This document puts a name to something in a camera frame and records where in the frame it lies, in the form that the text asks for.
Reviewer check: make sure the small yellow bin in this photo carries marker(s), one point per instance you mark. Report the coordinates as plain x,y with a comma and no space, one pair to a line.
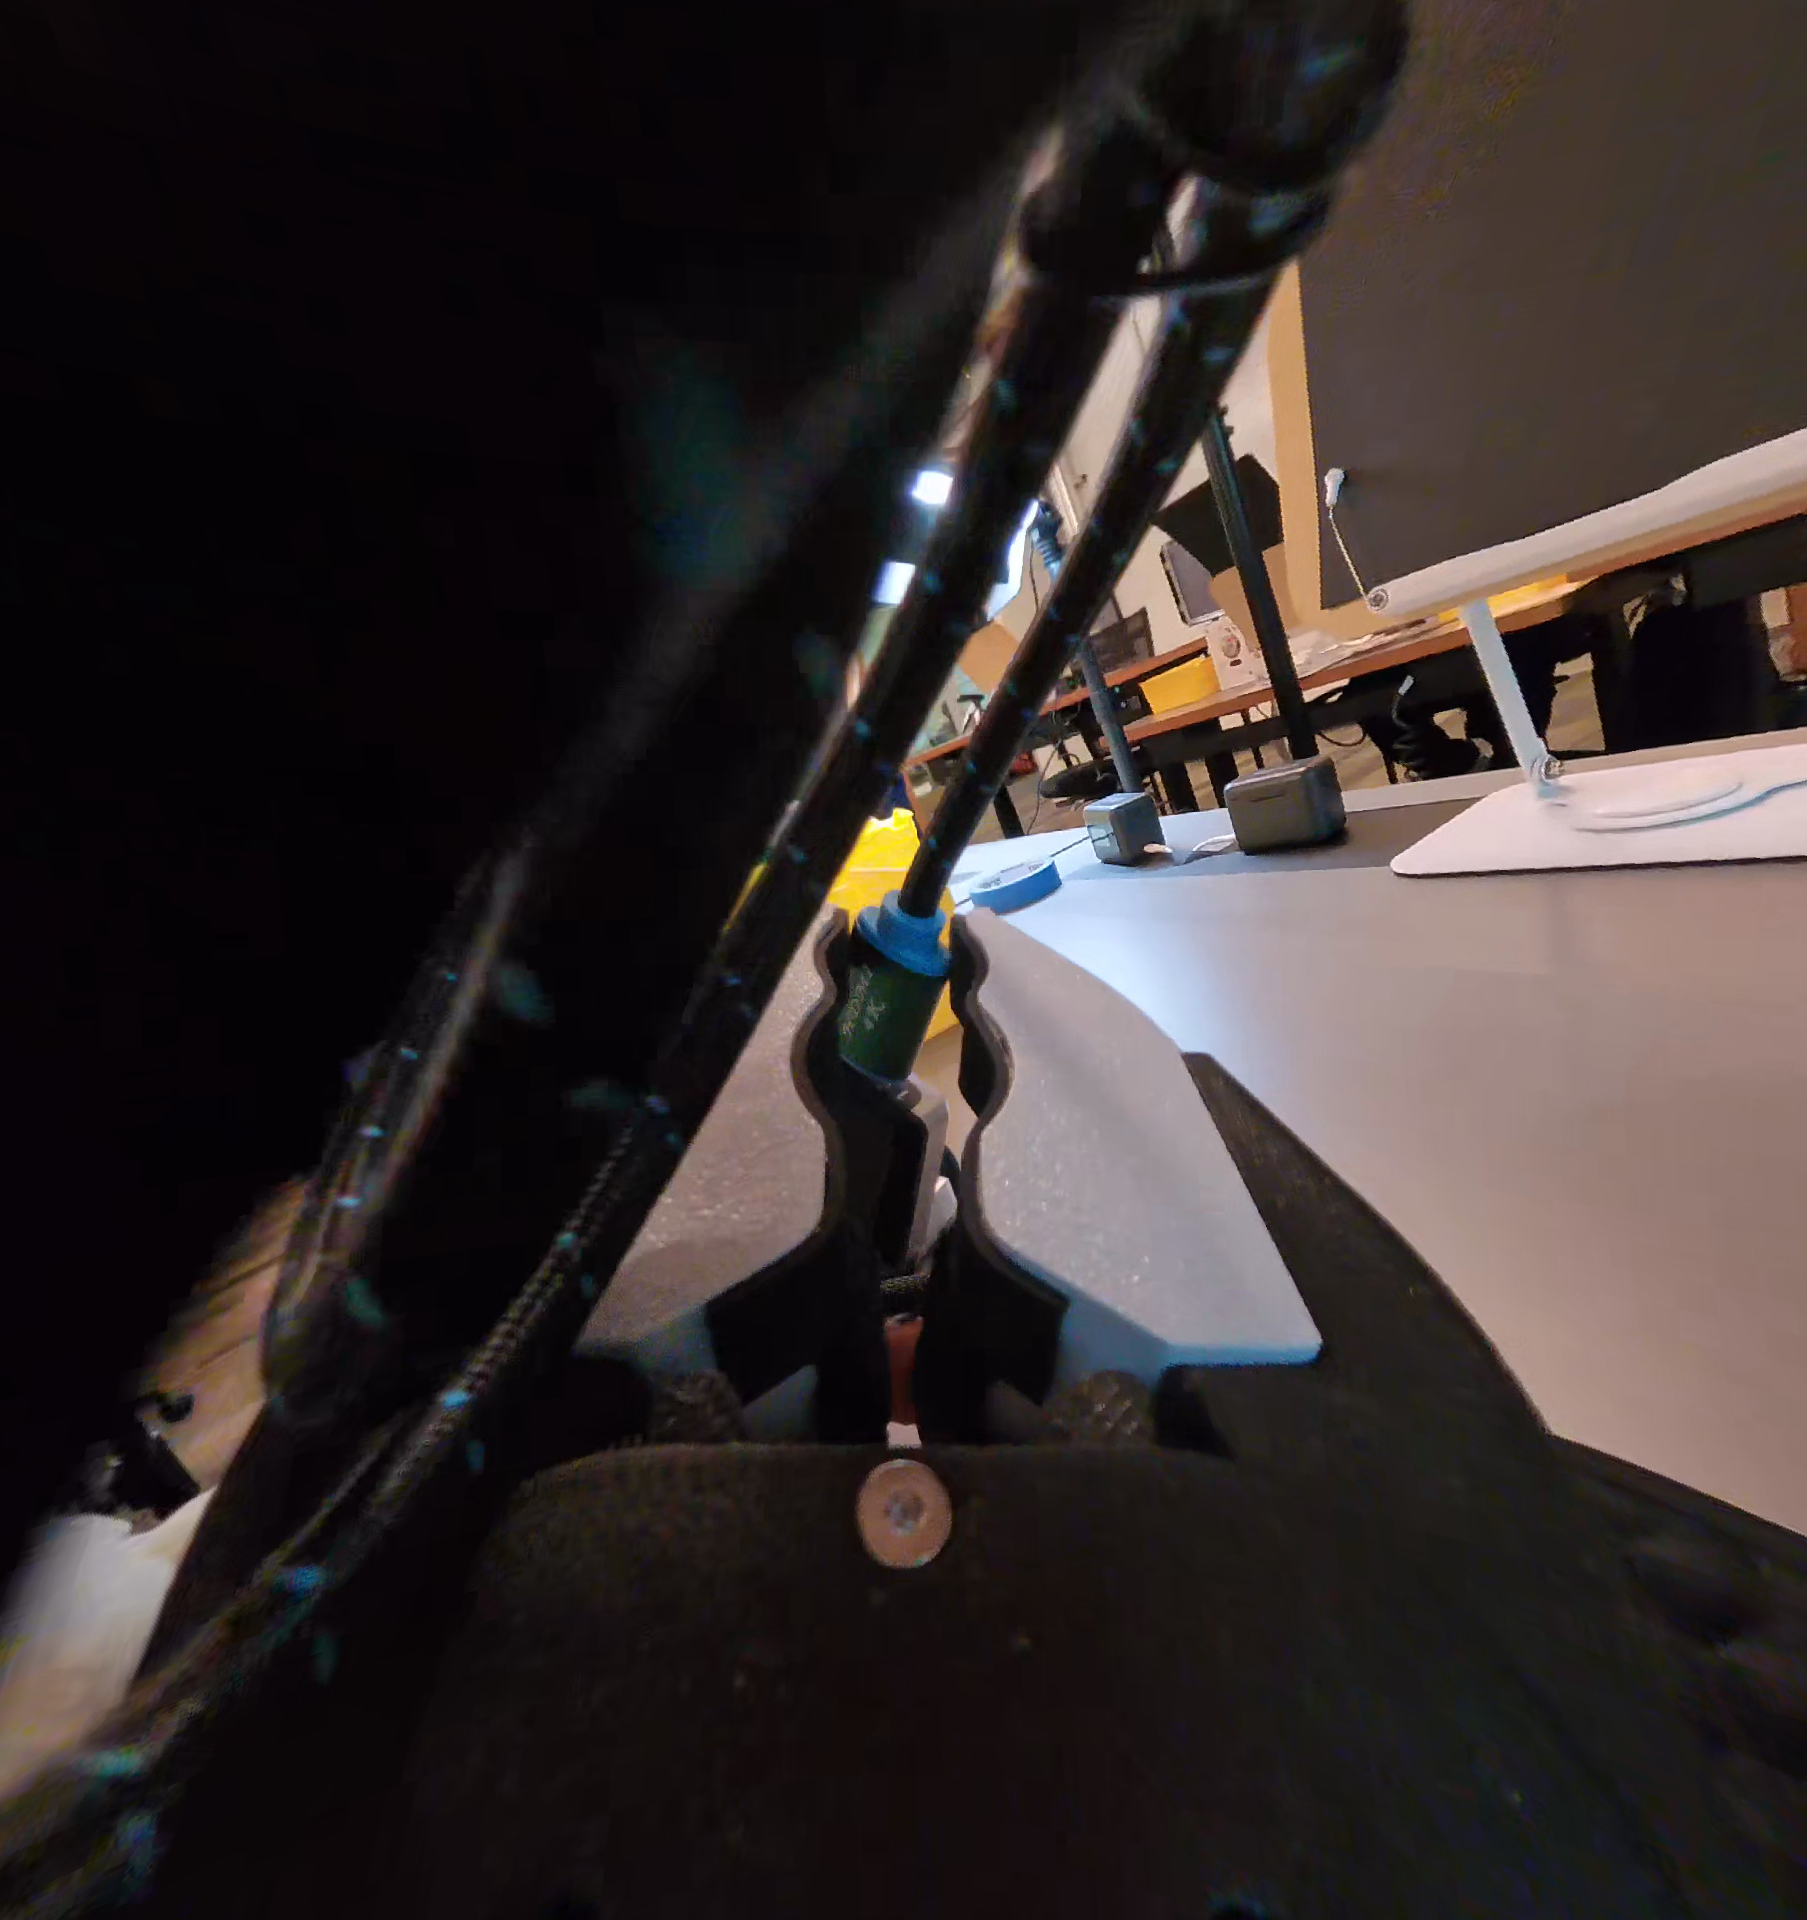
1180,688

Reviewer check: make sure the wooden backing board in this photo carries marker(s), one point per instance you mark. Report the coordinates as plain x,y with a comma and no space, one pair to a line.
1288,497

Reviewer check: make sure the white computer monitor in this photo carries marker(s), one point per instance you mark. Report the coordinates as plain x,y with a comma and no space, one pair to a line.
1187,582

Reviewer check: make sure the blue tape roll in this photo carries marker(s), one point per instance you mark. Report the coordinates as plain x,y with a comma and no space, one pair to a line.
1017,888

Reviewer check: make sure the black pole with round disc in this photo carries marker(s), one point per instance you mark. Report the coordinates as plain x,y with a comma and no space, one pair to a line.
1264,601

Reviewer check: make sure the large yellow plastic bin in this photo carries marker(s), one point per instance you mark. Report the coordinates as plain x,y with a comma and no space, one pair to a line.
873,863

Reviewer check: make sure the white tablet stand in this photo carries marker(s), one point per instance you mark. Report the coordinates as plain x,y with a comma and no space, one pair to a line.
1517,841

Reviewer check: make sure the large black sheet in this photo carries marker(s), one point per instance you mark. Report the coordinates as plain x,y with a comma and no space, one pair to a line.
1593,301

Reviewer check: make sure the black light stand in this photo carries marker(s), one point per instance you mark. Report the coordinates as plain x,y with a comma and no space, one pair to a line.
1112,736

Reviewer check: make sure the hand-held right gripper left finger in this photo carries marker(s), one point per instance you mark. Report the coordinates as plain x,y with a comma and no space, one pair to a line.
737,1172

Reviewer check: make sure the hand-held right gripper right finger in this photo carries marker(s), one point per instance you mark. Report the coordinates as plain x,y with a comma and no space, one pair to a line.
1128,1201

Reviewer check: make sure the small black panel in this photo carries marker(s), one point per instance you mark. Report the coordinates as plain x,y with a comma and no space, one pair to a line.
1219,511

